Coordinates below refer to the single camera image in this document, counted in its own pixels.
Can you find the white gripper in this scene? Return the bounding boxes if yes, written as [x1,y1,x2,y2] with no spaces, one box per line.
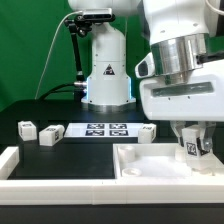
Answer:
[138,69,224,157]

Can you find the white U-shaped fence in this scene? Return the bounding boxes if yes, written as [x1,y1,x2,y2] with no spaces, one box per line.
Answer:
[0,147,224,205]

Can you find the white cable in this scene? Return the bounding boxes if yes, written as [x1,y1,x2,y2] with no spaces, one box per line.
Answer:
[34,10,84,100]

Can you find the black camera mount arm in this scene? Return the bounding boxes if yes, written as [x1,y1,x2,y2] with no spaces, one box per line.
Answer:
[64,14,116,88]

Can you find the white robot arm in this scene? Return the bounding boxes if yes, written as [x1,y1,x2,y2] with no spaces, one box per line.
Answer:
[68,0,224,154]

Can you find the black cables at base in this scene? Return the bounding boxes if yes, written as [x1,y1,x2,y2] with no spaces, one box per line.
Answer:
[34,82,88,101]

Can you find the white fiducial marker sheet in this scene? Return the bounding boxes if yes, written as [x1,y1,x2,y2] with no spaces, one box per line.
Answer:
[64,123,143,138]

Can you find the white square tabletop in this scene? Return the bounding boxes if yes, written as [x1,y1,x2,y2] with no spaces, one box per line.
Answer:
[113,143,224,179]

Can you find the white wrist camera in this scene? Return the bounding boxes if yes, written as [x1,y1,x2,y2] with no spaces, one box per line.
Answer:
[135,53,155,79]

